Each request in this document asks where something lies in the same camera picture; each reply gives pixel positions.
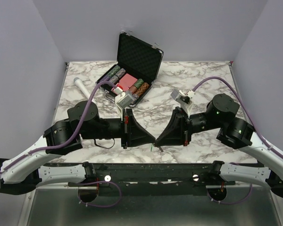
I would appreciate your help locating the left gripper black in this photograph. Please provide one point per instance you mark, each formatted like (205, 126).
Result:
(132, 133)

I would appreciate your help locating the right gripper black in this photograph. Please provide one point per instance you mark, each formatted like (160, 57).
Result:
(178, 130)

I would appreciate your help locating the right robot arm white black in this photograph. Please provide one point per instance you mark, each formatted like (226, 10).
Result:
(233, 132)

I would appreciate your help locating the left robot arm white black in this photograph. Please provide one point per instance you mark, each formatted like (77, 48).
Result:
(30, 169)

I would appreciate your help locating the orange poker chip row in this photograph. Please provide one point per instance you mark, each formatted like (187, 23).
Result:
(138, 89)

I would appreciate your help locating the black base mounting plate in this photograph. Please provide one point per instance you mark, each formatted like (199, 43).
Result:
(116, 179)

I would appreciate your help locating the red playing card deck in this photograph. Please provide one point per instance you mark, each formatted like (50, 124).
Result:
(126, 82)

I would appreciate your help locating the purple poker chip row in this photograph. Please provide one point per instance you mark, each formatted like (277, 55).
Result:
(106, 78)

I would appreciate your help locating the green poker chip row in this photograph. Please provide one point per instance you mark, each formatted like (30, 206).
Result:
(116, 71)

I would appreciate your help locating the black poker chip case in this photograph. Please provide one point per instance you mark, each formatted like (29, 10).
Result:
(139, 59)

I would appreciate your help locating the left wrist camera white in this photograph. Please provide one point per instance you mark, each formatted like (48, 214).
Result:
(122, 100)

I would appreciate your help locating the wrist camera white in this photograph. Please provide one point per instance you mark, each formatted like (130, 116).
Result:
(122, 100)
(184, 99)

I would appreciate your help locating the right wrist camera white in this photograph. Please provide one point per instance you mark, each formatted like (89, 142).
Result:
(184, 99)

